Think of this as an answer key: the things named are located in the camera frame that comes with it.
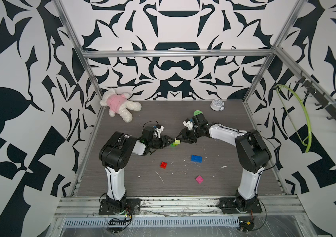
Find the small yellow connector box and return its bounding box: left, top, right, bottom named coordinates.
left=239, top=220, right=255, bottom=232

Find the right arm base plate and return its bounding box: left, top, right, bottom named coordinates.
left=218, top=196, right=263, bottom=214

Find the green hoop tube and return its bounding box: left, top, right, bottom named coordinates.
left=274, top=84, right=313, bottom=153

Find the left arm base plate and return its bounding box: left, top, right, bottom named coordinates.
left=98, top=197, right=141, bottom=216

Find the white plush toy pink shirt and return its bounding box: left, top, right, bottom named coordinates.
left=100, top=88, right=142, bottom=123

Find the pink lego brick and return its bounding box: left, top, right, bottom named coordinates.
left=195, top=175, right=204, bottom=184

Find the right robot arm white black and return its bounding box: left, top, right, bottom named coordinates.
left=176, top=113, right=272, bottom=211

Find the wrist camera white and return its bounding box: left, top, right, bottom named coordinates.
left=183, top=119, right=194, bottom=130
left=153, top=124, right=164, bottom=139

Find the red lego brick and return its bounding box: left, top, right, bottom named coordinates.
left=160, top=162, right=167, bottom=169

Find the blue lego brick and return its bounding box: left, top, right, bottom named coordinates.
left=191, top=155, right=203, bottom=163

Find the green lidded jar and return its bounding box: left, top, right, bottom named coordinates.
left=193, top=110, right=203, bottom=116

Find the black hook rack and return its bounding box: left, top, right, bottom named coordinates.
left=297, top=74, right=336, bottom=122

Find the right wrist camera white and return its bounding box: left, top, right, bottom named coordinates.
left=183, top=119, right=194, bottom=130

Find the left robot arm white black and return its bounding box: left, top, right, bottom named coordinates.
left=99, top=127, right=175, bottom=209

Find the small white alarm clock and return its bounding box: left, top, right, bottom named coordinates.
left=210, top=99, right=224, bottom=111

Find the aluminium front rail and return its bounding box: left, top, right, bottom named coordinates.
left=53, top=195, right=306, bottom=218

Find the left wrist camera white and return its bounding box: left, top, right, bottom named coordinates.
left=153, top=124, right=164, bottom=139

